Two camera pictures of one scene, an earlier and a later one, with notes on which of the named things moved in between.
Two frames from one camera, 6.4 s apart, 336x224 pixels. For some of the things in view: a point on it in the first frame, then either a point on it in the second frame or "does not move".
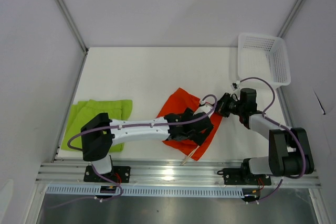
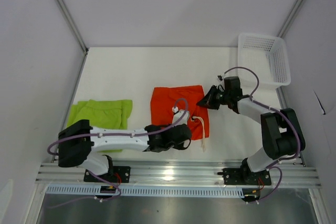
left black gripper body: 198,138 to 180,147
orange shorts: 177,104 to 163,102
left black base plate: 118,173 does not move
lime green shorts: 81,113 does not move
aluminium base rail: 159,174 does not move
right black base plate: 234,176 does not move
